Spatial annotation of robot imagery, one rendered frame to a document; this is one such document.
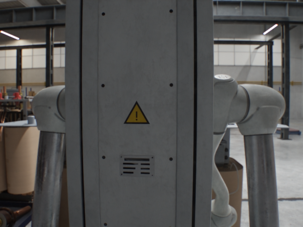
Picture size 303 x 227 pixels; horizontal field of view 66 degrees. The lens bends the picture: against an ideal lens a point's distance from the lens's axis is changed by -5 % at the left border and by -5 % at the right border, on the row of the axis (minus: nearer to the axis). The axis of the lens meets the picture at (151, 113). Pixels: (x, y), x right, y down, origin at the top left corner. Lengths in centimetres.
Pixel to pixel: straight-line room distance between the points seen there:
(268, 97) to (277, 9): 1003
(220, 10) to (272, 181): 946
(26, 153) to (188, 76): 339
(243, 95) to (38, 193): 79
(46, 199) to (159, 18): 73
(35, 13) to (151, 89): 1078
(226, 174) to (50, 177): 101
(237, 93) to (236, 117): 8
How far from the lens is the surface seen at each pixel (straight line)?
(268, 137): 90
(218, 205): 112
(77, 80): 59
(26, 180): 387
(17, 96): 366
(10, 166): 386
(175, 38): 56
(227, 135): 161
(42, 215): 100
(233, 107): 80
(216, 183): 100
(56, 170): 97
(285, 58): 1109
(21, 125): 159
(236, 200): 165
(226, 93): 78
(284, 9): 1098
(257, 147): 88
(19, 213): 148
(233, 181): 159
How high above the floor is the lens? 149
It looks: 2 degrees down
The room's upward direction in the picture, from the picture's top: straight up
